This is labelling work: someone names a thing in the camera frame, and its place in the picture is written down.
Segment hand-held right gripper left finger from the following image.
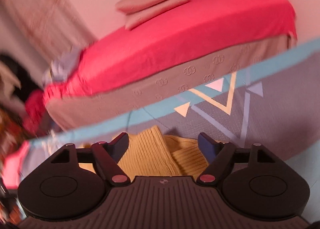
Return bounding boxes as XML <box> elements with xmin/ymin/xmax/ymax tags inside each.
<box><xmin>50</xmin><ymin>132</ymin><xmax>132</xmax><ymax>186</ymax></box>

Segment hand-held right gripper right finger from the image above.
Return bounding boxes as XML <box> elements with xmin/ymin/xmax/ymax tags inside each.
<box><xmin>196</xmin><ymin>132</ymin><xmax>275</xmax><ymax>186</ymax></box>

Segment yellow cable-knit cardigan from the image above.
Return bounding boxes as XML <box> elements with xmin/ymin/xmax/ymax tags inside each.
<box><xmin>77</xmin><ymin>125</ymin><xmax>225</xmax><ymax>177</ymax></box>

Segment pile of red clothes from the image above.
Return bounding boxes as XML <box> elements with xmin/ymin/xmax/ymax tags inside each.
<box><xmin>24</xmin><ymin>89</ymin><xmax>48</xmax><ymax>134</ymax></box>

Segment dark hanging clothes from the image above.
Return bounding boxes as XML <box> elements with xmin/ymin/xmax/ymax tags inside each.
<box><xmin>0</xmin><ymin>54</ymin><xmax>45</xmax><ymax>109</ymax></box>

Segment blue grey printed bedsheet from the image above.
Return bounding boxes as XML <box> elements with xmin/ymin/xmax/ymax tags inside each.
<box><xmin>27</xmin><ymin>36</ymin><xmax>320</xmax><ymax>177</ymax></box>

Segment crumpled light blue cloth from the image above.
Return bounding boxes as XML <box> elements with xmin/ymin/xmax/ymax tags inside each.
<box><xmin>41</xmin><ymin>46</ymin><xmax>83</xmax><ymax>87</ymax></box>

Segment pink cloth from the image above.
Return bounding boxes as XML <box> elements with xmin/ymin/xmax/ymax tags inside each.
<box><xmin>0</xmin><ymin>140</ymin><xmax>32</xmax><ymax>189</ymax></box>

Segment bed with red sheet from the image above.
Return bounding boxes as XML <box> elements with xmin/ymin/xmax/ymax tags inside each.
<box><xmin>42</xmin><ymin>0</ymin><xmax>298</xmax><ymax>131</ymax></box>

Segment beige curtain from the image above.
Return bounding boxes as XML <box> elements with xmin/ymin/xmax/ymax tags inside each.
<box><xmin>0</xmin><ymin>0</ymin><xmax>98</xmax><ymax>52</ymax></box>

